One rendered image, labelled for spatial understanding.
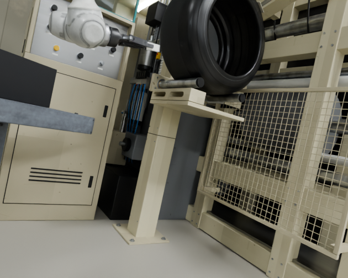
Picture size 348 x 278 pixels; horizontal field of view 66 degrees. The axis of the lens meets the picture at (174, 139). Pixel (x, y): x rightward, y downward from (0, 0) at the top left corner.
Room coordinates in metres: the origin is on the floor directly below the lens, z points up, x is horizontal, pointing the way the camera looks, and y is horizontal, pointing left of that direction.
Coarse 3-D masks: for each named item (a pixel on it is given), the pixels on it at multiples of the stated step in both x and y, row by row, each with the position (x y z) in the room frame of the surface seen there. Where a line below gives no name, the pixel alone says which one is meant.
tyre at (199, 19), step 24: (192, 0) 1.16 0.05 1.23; (216, 0) 1.18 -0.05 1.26; (240, 0) 1.43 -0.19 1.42; (168, 24) 1.25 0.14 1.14; (192, 24) 1.15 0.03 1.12; (216, 24) 1.58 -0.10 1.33; (240, 24) 1.55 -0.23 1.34; (168, 48) 1.27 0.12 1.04; (192, 48) 1.17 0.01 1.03; (240, 48) 1.59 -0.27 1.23; (264, 48) 1.45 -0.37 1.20; (192, 72) 1.24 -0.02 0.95; (216, 72) 1.24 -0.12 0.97; (240, 72) 1.55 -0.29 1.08
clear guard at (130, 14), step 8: (96, 0) 1.56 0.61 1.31; (104, 0) 1.59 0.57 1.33; (112, 0) 1.61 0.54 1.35; (120, 0) 1.64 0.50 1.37; (128, 0) 1.66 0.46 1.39; (136, 0) 1.69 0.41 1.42; (104, 8) 1.59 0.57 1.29; (112, 8) 1.62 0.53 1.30; (120, 8) 1.64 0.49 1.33; (128, 8) 1.67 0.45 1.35; (136, 8) 1.69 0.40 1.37; (120, 16) 1.64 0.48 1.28; (128, 16) 1.68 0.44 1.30
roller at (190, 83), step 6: (186, 78) 1.28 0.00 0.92; (192, 78) 1.23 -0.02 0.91; (198, 78) 1.19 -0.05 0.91; (162, 84) 1.43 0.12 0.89; (168, 84) 1.38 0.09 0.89; (174, 84) 1.34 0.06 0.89; (180, 84) 1.30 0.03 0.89; (186, 84) 1.25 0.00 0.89; (192, 84) 1.22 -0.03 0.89; (198, 84) 1.19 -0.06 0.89
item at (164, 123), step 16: (160, 112) 1.55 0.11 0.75; (176, 112) 1.59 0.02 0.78; (160, 128) 1.54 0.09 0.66; (176, 128) 1.60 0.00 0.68; (160, 144) 1.55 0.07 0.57; (144, 160) 1.61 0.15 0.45; (160, 160) 1.56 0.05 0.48; (144, 176) 1.58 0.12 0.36; (160, 176) 1.58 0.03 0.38; (144, 192) 1.54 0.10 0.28; (160, 192) 1.59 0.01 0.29; (144, 208) 1.54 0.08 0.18; (128, 224) 1.63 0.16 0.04; (144, 224) 1.56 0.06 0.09
